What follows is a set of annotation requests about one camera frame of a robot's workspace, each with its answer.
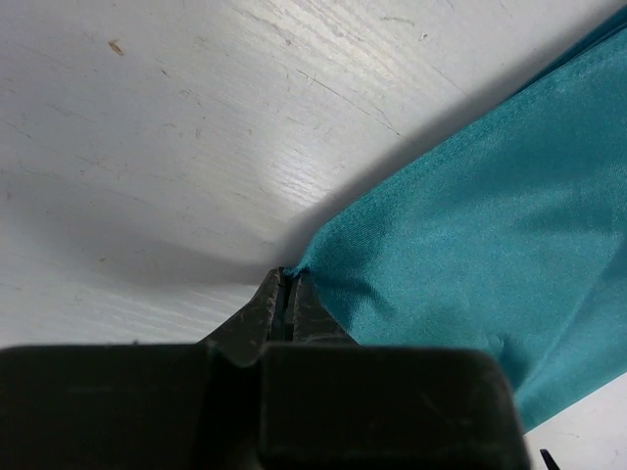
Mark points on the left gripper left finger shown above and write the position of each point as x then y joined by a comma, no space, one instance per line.
134,406

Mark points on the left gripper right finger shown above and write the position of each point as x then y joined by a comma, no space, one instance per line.
328,403

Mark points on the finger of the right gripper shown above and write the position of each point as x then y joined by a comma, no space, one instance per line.
549,460

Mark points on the teal cloth napkin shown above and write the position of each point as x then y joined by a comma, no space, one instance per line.
508,238

